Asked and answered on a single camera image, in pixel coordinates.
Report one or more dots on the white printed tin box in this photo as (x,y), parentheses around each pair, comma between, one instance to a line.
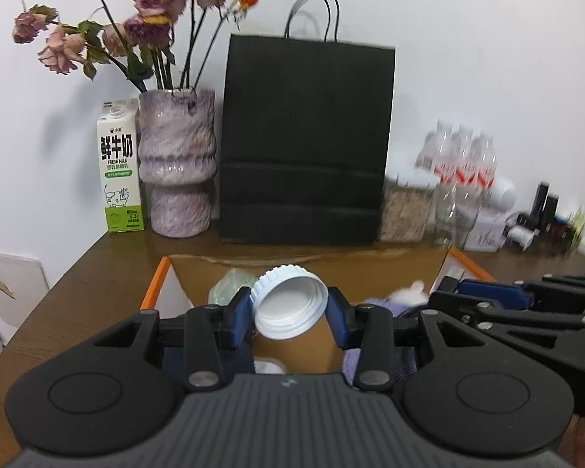
(487,234)

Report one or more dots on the purple mottled ceramic vase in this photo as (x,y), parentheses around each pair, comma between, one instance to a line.
(175,165)

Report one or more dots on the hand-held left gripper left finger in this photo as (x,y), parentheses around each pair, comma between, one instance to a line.
(241,324)

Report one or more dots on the white charger plug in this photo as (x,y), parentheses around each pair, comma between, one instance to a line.
(521,236)

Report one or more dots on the white and green milk carton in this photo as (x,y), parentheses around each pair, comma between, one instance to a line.
(119,170)

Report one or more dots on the clear seed container white lid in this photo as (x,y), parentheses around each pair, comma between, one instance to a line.
(404,214)

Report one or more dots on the iridescent wrapped white pack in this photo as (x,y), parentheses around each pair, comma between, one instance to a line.
(229,285)

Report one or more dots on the clear glass jar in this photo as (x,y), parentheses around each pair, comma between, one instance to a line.
(451,219)

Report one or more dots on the red-label water bottle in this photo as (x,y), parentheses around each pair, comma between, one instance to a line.
(485,163)
(436,151)
(460,158)

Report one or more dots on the yellow and white plush toy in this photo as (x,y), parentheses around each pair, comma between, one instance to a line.
(409,295)

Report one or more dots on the tall black device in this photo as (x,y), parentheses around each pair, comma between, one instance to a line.
(540,204)

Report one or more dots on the orange-rimmed cardboard box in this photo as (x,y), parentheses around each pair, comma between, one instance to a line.
(370,273)

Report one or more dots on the white plastic cup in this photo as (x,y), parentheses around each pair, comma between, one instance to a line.
(268,366)

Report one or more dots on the white ribbed bottle cap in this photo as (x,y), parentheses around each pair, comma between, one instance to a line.
(287,312)

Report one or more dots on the white round speaker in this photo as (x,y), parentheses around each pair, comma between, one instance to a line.
(503,195)

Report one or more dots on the short black device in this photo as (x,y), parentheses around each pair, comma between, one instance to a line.
(551,214)

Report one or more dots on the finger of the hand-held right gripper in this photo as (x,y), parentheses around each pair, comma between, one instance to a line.
(516,319)
(492,288)

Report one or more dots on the black paper shopping bag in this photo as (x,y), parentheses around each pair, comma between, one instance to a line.
(307,146)

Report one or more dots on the lilac knitted cloth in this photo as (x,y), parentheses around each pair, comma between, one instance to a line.
(351,365)

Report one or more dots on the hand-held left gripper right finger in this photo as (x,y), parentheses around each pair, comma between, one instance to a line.
(336,324)

